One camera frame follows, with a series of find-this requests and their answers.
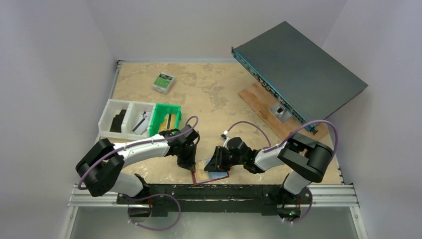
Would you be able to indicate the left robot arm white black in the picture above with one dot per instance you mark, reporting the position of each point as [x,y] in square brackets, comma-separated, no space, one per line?
[100,170]

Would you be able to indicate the white plastic bin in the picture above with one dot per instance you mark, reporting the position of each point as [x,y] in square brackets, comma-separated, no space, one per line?
[126,119]

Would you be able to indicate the green plastic bin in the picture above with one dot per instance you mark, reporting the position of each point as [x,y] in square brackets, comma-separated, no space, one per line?
[158,116]

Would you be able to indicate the dark network switch box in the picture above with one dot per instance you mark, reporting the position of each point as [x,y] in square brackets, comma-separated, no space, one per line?
[303,78]

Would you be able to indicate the grey card black stripe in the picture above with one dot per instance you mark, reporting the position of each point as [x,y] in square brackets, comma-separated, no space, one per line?
[142,123]

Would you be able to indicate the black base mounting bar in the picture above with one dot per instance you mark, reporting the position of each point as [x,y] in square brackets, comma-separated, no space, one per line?
[268,200]

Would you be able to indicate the small green labelled box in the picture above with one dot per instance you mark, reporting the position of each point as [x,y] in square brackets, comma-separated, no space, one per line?
[164,83]

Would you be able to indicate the black part in bin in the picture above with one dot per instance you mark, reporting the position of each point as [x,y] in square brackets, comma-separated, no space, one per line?
[117,121]

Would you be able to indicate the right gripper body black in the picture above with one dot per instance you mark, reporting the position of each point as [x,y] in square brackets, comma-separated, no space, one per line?
[217,158]

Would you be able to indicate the red card holder wallet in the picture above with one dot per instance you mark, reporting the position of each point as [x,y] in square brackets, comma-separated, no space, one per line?
[214,176]

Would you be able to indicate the wooden board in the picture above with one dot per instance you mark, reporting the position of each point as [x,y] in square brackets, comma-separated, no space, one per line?
[269,110]

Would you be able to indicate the metal bracket with knob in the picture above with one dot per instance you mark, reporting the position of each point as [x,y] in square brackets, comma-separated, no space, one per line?
[280,112]

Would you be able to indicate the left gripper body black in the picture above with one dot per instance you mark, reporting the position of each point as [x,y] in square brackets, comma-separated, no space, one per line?
[187,158]

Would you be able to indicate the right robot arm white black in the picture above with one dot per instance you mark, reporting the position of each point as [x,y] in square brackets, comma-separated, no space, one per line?
[307,158]

